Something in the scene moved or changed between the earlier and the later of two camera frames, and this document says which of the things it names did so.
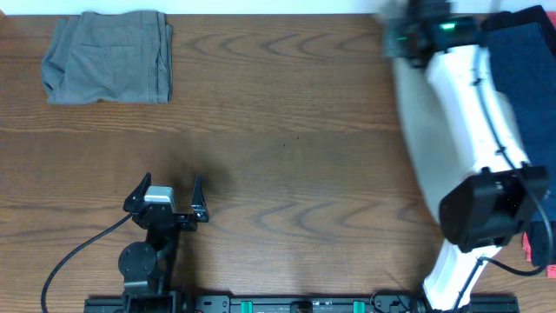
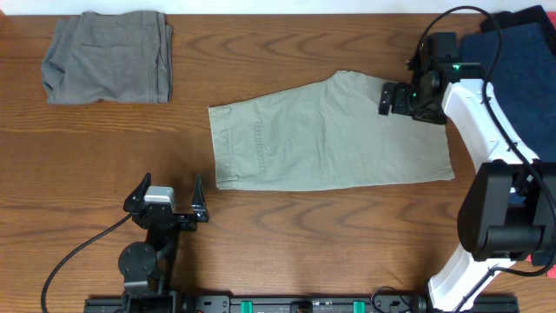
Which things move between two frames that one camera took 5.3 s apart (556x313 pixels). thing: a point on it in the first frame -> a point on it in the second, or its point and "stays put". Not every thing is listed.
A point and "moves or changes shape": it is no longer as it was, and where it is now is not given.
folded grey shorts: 124,57 stays put
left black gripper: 162,218 stays put
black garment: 529,16 stays put
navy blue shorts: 525,59 stays put
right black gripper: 395,40 -> 400,99
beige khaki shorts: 433,157 moves or changes shape
